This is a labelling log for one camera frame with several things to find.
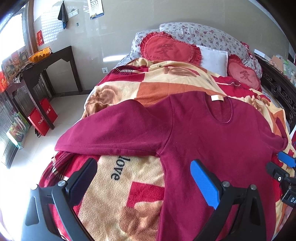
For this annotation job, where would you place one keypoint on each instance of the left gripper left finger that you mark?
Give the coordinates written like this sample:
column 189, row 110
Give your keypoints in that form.
column 39, row 223

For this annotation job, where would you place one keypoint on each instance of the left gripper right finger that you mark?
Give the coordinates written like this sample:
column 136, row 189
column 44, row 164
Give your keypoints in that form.
column 249, row 221

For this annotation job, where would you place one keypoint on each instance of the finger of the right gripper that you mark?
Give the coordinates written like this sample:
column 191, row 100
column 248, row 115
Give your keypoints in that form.
column 288, row 160

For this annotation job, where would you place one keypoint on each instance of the maroon long sleeve sweater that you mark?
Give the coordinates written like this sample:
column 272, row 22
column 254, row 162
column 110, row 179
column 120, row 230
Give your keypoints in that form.
column 230, row 137

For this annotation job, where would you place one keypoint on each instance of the red orange cream fleece blanket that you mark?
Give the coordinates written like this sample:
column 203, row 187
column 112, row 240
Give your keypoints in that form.
column 125, row 199

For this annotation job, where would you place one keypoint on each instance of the dark carved wooden headboard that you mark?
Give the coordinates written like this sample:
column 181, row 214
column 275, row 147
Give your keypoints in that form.
column 280, row 88

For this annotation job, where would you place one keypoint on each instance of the green printed bag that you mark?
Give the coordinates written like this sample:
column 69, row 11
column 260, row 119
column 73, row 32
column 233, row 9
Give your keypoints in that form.
column 18, row 130

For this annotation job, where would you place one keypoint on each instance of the small red heart cushion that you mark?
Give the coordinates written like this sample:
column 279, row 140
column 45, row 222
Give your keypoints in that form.
column 248, row 73

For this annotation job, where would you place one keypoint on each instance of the red gift bag front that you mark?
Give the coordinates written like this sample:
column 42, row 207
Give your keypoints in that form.
column 38, row 122

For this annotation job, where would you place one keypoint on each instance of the red gift bag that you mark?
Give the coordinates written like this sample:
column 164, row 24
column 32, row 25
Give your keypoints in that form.
column 38, row 122
column 48, row 109

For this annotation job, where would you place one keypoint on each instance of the red gift bag rear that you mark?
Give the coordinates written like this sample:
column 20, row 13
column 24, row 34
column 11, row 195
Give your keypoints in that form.
column 48, row 109

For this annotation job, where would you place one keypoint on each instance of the white pillow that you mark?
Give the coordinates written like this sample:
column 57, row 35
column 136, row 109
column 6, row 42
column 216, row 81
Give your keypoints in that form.
column 213, row 60

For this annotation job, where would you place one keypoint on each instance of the floral quilt roll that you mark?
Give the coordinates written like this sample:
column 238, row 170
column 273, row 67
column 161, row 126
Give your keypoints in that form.
column 203, row 35

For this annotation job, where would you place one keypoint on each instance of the dark wooden side table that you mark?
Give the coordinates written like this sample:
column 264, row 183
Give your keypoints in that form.
column 32, row 74

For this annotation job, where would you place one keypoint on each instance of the orange plastic basket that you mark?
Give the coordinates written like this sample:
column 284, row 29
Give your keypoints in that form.
column 40, row 55

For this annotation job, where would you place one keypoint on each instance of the large red heart cushion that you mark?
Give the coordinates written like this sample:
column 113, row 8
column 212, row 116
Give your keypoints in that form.
column 162, row 46

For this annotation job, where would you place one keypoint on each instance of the dark hanging cloth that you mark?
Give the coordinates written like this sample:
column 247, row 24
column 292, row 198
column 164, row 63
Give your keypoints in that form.
column 63, row 15

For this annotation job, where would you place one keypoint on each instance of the white wall socket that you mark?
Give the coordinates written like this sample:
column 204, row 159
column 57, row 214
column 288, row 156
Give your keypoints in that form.
column 105, row 70

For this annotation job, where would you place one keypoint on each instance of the red paper wall decoration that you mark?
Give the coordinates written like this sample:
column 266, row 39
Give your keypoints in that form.
column 39, row 38

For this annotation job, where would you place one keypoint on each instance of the wall calendar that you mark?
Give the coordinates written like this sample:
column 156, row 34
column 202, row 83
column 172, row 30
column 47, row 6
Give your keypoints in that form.
column 95, row 8

